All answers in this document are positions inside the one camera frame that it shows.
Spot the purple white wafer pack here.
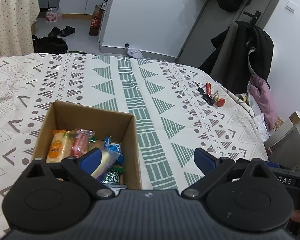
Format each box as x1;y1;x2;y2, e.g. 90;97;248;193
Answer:
91;149;122;180

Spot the red candy bar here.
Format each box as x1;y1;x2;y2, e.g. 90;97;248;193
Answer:
70;129;95;158

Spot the green round pastry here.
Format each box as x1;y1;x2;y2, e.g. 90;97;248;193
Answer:
101;165;124;185

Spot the blue green snack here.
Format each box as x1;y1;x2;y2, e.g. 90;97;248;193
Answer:
104;137;124;163

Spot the orange cracker pack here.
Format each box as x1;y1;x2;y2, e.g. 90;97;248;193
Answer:
46;130;74;163

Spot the grey bedside cabinet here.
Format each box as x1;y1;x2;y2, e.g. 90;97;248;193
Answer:
264;111;300;169

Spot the brown cardboard box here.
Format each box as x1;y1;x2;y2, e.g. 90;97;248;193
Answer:
31;100;143;190

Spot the patterned white green bedspread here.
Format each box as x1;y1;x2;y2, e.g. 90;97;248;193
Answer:
0;54;267;238

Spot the red base doll figurine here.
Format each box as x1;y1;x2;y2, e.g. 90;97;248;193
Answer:
212;92;225;107

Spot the pink purple garment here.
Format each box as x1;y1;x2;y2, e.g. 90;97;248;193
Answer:
249;74;277;131

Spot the black jacket on chair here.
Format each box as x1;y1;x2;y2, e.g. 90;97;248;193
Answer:
199;21;274;94

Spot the black bag on floor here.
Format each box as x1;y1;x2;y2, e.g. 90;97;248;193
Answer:
32;35;68;55

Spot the dark oil bottle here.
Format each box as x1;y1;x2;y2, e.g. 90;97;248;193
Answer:
89;15;101;36

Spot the black shoe left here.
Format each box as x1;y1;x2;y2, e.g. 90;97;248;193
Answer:
47;27;61;38

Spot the water bottle pack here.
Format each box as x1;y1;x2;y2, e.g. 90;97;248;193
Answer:
45;7;63;22

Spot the dotted cream tablecloth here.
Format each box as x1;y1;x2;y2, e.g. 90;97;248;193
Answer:
0;0;40;56

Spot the red keychain tag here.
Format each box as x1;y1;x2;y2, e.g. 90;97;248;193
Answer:
205;82;212;97

